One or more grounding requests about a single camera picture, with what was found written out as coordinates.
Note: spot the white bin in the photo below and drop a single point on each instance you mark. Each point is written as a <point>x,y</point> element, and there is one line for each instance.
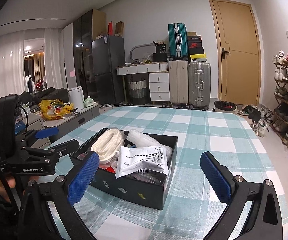
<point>76,97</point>

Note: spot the black storage box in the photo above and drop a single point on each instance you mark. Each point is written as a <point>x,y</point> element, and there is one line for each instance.
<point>149,194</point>

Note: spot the black round basket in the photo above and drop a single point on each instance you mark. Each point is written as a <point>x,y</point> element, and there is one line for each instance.
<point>225,106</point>

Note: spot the silver suitcase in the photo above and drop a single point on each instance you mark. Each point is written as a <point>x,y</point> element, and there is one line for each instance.
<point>199,84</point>

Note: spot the wooden door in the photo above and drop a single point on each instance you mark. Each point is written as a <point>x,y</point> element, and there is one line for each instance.
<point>239,54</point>

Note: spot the yellow plastic bag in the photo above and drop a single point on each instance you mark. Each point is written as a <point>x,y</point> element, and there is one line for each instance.
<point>55,109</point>

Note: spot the red balloon bag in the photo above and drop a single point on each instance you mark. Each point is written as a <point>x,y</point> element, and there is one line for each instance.
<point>107,168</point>

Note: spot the beige suitcase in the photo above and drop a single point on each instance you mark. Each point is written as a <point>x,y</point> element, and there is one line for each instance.
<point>178,81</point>

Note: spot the woven laundry basket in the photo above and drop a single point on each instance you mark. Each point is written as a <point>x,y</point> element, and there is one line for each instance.
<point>138,92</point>

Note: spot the teal plaid tablecloth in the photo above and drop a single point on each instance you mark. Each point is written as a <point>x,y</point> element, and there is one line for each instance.
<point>193,205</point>

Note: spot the white drawer desk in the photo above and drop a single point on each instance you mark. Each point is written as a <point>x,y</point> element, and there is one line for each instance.
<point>156,75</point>

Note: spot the white bubble wrap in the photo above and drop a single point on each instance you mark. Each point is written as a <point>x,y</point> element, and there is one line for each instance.
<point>140,139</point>

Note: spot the stack of shoe boxes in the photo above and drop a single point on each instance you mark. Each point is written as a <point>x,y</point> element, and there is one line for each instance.
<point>195,47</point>

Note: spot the silver foil packet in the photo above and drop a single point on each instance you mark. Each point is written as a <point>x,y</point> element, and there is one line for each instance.
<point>142,160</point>

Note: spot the grey low cabinet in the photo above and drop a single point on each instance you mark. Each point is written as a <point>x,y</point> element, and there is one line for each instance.
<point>65,125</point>

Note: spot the dark grey refrigerator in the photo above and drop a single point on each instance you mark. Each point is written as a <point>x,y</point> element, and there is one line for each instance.
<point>107,55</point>

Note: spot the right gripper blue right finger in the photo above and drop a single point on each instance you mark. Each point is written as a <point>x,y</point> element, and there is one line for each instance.
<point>264,218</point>

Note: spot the teal suitcase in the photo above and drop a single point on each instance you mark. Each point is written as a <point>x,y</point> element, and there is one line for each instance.
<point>178,47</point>

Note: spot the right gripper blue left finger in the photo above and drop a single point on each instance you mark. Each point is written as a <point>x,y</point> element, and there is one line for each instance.
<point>37,221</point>

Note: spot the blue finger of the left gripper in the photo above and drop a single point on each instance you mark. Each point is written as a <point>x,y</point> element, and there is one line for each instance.
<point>53,153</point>
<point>32,136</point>

